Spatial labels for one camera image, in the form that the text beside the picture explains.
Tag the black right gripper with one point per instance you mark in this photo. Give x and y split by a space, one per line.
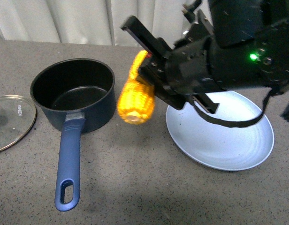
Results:
185 73

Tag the yellow corn cob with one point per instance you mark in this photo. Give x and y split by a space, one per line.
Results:
136 102

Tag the glass pot lid blue knob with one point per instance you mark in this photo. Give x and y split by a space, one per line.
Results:
17 117

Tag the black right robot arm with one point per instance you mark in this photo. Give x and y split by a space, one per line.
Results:
245 45

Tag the white curtain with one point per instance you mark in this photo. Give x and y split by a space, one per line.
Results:
95 22

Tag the dark blue saucepan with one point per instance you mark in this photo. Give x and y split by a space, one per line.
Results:
76 96

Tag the light blue plate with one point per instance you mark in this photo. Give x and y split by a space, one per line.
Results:
219 147

